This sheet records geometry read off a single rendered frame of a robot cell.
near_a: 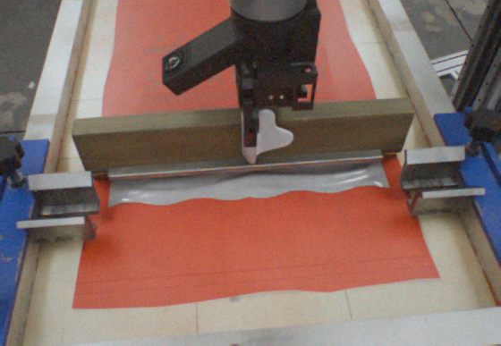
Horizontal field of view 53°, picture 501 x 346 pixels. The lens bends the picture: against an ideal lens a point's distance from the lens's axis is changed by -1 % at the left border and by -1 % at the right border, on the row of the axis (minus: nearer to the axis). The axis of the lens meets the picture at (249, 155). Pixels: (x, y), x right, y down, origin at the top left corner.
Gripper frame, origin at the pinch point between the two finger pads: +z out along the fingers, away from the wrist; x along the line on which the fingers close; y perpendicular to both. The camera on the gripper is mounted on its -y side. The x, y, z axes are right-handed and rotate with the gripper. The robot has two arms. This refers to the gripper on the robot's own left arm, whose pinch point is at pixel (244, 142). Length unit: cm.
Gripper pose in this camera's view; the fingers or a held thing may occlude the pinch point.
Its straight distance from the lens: 63.8
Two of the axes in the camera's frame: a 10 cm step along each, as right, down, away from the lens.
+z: -0.1, 6.5, 7.6
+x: -0.9, -7.6, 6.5
